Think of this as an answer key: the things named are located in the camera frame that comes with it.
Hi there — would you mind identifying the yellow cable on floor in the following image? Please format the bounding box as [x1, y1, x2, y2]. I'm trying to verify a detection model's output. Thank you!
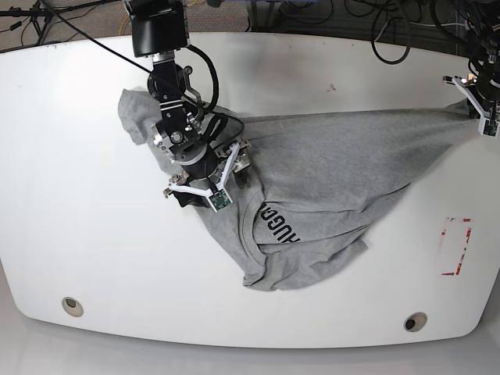
[119, 0, 196, 36]

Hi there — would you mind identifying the table cable grommet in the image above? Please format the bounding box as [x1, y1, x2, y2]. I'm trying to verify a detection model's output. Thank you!
[404, 312, 427, 333]
[62, 297, 84, 318]

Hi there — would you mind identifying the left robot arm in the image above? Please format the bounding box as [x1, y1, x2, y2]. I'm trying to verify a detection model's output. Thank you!
[452, 1, 499, 119]

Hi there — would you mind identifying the grey T-shirt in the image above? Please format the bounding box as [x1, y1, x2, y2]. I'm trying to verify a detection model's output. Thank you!
[116, 87, 476, 293]

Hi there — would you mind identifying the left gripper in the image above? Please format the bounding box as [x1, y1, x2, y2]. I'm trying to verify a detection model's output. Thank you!
[442, 66, 499, 121]

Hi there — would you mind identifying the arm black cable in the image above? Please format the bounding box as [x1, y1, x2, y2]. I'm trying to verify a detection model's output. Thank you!
[366, 0, 485, 66]
[46, 0, 247, 141]

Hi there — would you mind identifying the black tripod stand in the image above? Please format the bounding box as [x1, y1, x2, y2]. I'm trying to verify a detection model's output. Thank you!
[1, 1, 115, 48]

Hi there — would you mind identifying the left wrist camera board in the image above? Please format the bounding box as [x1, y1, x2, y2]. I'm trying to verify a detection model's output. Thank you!
[478, 117, 499, 138]

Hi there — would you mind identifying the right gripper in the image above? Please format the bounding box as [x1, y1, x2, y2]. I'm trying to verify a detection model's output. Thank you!
[163, 141, 252, 208]

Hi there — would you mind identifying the right table cable grommet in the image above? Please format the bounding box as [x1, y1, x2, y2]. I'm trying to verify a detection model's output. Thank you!
[404, 312, 427, 333]

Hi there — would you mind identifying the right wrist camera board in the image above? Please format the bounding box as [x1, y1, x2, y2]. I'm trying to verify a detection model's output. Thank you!
[209, 189, 232, 213]

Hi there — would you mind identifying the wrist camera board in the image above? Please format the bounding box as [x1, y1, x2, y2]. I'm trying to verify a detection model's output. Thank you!
[478, 117, 499, 138]
[209, 189, 232, 213]

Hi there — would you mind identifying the left table cable grommet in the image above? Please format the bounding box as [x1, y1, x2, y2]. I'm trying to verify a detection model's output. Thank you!
[62, 297, 84, 318]

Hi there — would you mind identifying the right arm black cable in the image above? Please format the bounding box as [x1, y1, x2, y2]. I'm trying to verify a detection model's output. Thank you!
[46, 0, 247, 141]

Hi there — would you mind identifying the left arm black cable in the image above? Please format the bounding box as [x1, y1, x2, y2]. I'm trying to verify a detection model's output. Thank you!
[366, 0, 485, 66]

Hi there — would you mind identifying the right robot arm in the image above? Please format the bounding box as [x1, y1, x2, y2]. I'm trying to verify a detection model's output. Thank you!
[124, 1, 249, 212]

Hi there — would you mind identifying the red tape rectangle marking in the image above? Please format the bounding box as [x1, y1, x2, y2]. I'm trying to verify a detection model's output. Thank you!
[437, 217, 473, 277]

